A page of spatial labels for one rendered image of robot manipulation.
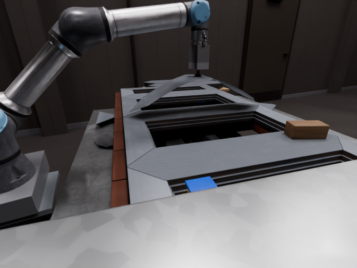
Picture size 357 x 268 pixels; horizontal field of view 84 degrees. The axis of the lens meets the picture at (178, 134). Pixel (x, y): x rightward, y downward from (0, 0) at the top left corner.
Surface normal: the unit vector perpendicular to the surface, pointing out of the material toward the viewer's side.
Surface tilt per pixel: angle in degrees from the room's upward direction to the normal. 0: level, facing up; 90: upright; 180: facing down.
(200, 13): 94
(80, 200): 0
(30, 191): 4
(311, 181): 0
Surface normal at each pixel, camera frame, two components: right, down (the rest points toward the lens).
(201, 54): 0.41, 0.36
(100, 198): -0.01, -0.92
